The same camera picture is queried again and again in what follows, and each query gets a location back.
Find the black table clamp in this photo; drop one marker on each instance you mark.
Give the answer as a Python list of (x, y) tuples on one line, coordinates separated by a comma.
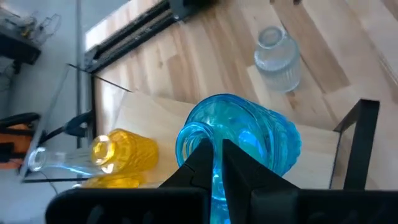
[(76, 126)]

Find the teal medallion glass vase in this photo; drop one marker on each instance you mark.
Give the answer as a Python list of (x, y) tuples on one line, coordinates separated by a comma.
[(248, 124)]

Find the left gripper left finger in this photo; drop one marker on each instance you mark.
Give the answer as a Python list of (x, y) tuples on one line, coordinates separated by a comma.
[(192, 177)]

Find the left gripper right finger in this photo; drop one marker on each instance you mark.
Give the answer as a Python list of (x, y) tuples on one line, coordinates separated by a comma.
[(245, 186)]

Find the black background table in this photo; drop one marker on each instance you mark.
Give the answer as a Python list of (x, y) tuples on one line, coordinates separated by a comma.
[(18, 51)]

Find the wooden shelf black metal frame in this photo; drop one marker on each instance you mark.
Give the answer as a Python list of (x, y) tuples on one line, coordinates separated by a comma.
[(311, 155)]

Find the orange and black bag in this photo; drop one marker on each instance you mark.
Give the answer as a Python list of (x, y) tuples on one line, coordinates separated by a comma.
[(15, 146)]

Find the amber textured wide vase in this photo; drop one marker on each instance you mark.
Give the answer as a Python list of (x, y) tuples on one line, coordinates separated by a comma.
[(130, 152)]

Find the black aluminium table frame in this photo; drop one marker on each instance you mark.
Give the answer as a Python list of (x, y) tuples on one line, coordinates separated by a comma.
[(133, 35)]

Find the clear ribbed glass bottle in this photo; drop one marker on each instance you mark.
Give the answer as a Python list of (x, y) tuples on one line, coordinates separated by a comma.
[(278, 65)]

